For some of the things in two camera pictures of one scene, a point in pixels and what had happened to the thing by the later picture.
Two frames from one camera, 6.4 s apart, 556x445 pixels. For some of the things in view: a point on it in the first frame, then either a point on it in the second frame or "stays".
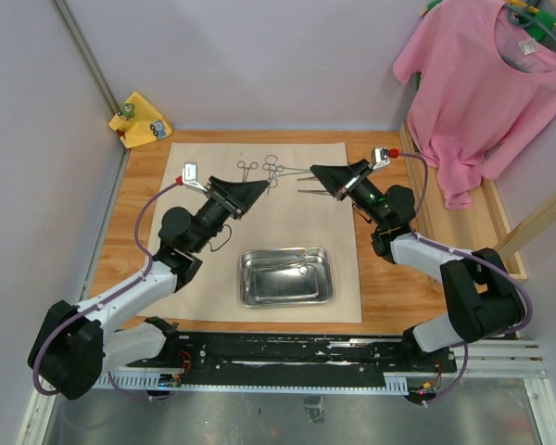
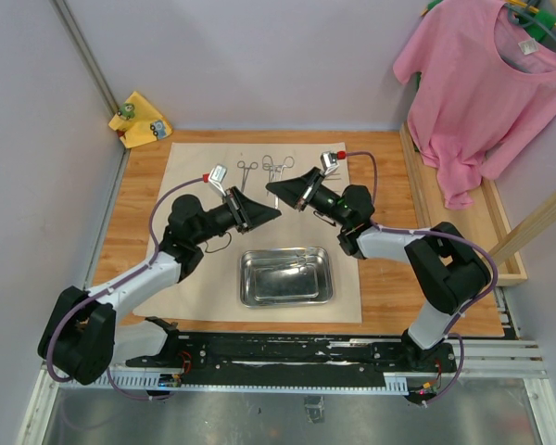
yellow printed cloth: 139,122 stays
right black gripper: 344,180 to 298,192
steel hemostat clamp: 241,164 stays
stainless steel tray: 284,276 stays
